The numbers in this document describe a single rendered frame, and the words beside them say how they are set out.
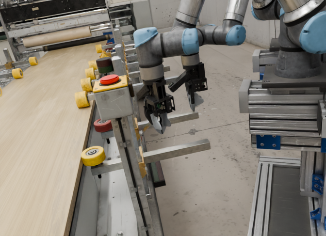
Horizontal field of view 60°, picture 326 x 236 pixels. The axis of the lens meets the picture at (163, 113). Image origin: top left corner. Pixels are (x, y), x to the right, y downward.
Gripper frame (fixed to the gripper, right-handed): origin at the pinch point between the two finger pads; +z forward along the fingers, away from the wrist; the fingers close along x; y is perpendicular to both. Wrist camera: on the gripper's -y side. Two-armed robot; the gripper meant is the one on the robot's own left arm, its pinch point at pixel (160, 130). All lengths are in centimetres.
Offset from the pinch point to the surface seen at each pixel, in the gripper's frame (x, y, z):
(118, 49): 13, -67, -19
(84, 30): 45, -275, -14
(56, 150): -34.4, -19.3, 2.4
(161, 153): -2.5, 2.6, 7.6
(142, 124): 1.8, -22.4, 6.7
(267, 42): 383, -306, 79
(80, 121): -20.6, -38.5, 2.4
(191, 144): 8.8, 5.5, 7.5
